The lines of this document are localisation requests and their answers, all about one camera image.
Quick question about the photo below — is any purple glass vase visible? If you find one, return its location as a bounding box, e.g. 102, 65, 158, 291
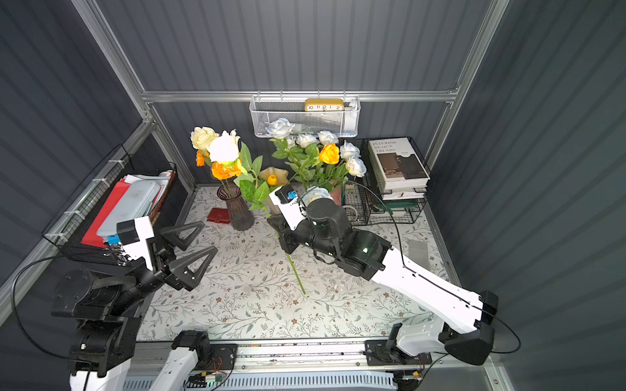
217, 184, 254, 231

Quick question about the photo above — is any white wire wall basket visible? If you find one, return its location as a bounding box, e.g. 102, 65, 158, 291
249, 94, 361, 138

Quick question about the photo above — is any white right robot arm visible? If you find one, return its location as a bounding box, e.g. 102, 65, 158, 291
267, 189, 499, 366

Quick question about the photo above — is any white plastic case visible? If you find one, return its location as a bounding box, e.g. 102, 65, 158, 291
97, 180, 161, 240

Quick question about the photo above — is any yellow ruffled vase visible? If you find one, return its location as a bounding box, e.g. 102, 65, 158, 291
259, 167, 289, 215

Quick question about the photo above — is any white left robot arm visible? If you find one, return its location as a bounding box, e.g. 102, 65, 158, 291
52, 217, 218, 390

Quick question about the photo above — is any orange flower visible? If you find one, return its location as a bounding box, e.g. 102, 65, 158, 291
319, 143, 341, 189

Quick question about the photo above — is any black wire desk organizer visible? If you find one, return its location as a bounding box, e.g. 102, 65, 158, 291
340, 137, 430, 226

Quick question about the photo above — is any red folder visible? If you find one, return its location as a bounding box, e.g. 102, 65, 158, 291
81, 181, 130, 249

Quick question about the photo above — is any white hardcover book stack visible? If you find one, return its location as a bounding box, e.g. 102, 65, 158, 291
368, 138, 430, 192

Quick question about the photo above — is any black wire wall basket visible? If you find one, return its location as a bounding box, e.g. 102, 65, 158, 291
42, 146, 185, 267

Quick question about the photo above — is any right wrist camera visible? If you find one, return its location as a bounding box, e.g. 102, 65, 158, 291
269, 185, 306, 231

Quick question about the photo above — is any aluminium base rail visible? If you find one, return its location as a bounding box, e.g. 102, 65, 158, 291
92, 336, 510, 391

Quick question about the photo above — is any red wallet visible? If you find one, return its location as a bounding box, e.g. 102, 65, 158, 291
206, 208, 230, 224

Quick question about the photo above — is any orange yellow rose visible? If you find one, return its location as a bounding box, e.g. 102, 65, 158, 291
196, 150, 210, 167

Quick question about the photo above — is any grey flat card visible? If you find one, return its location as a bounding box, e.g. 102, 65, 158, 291
408, 239, 430, 270

